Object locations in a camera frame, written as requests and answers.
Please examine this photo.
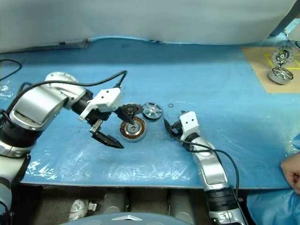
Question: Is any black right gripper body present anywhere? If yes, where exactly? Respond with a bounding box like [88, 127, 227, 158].
[170, 120, 185, 140]

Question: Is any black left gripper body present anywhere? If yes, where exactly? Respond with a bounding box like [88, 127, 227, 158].
[87, 110, 113, 135]

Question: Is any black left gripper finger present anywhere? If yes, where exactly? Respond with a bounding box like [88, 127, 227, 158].
[90, 131, 125, 150]
[114, 105, 135, 126]

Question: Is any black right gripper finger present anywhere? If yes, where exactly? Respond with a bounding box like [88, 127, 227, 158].
[163, 118, 176, 137]

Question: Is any finned round motor lid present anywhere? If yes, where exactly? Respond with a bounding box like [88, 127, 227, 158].
[119, 103, 144, 119]

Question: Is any motor housing with copper windings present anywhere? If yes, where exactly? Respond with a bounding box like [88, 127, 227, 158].
[120, 117, 148, 143]

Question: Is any silver spoked rotor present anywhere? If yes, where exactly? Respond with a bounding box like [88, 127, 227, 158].
[142, 102, 164, 121]

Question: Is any silver spoked motor drum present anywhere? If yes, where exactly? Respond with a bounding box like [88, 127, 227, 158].
[268, 66, 295, 86]

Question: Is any upright finned motor disc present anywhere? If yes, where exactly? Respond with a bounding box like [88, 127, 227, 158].
[272, 45, 294, 68]

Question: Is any person's bare hand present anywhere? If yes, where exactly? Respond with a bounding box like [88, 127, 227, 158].
[280, 154, 300, 195]

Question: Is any blue table mat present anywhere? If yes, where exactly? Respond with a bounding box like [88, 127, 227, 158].
[0, 36, 300, 191]

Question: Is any grey rounded cylinder under table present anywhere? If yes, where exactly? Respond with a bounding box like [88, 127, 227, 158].
[168, 189, 196, 225]
[102, 187, 128, 222]

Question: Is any white robot foot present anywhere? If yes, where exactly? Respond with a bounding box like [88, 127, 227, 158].
[68, 198, 98, 221]

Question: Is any grey power strip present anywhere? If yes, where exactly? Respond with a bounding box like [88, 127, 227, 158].
[58, 38, 91, 49]

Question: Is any grey robot torso with emblem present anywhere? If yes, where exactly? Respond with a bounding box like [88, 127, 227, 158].
[58, 211, 188, 225]

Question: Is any white backdrop sheet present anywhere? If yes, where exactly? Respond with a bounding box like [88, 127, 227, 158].
[0, 0, 300, 54]

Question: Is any brown cardboard sheet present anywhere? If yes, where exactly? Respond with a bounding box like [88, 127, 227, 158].
[241, 45, 300, 94]

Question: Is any blue protective gown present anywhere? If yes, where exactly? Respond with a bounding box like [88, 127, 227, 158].
[246, 133, 300, 225]

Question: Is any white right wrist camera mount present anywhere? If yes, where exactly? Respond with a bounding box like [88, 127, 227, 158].
[179, 111, 200, 139]

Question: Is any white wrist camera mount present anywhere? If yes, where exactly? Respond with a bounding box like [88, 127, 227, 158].
[179, 111, 200, 139]
[78, 88, 123, 121]

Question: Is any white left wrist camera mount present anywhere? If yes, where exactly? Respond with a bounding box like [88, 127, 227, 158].
[78, 88, 123, 121]

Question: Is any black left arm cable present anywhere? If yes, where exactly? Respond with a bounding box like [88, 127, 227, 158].
[6, 70, 128, 113]

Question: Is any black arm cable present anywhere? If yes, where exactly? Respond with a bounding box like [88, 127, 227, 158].
[172, 137, 242, 206]
[6, 70, 128, 113]

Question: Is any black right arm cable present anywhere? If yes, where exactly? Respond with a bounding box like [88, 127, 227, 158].
[172, 137, 242, 206]

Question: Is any thin black loose cable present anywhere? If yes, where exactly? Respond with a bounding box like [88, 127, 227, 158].
[0, 59, 23, 82]

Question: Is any thin cable by frame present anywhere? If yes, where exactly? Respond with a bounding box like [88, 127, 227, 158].
[284, 27, 300, 50]

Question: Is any dark grey slanted frame bar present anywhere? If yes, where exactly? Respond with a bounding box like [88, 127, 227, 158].
[269, 0, 300, 36]

